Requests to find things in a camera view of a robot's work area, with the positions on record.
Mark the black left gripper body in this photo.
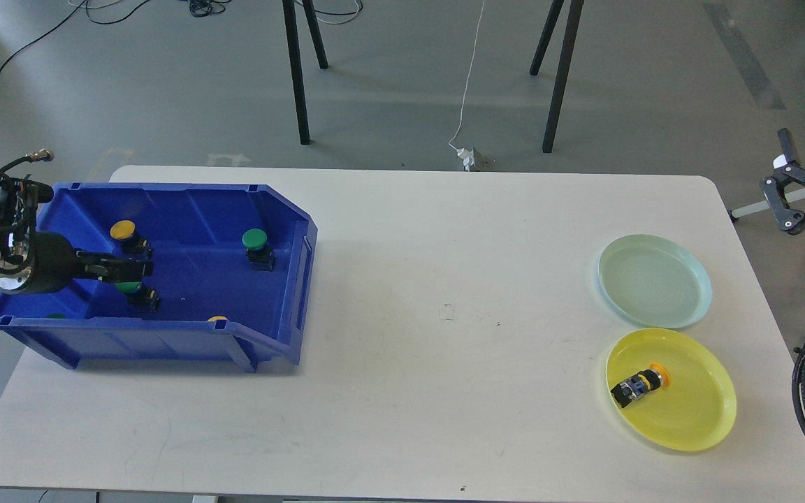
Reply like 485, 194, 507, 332
0, 232, 80, 296

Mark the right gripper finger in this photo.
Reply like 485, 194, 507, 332
760, 128, 805, 235

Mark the green push button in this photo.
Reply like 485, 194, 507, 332
242, 227, 275, 272
114, 282, 161, 313

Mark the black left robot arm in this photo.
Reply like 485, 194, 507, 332
0, 149, 160, 311

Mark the pale green plate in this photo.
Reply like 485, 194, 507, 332
595, 233, 713, 329

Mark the yellow plate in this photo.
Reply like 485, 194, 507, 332
604, 328, 737, 453

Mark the blue plastic bin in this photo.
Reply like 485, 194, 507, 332
0, 184, 317, 372

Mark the black stand leg right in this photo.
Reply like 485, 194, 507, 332
528, 1, 585, 154

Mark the black stand leg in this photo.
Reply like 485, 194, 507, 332
281, 1, 329, 145
528, 1, 585, 154

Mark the black stand leg left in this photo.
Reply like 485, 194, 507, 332
281, 1, 329, 145

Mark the white power adapter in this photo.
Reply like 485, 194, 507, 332
456, 147, 480, 172

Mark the black floor cable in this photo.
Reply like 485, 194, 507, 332
0, 0, 152, 118

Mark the white cable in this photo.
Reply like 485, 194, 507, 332
449, 0, 488, 151

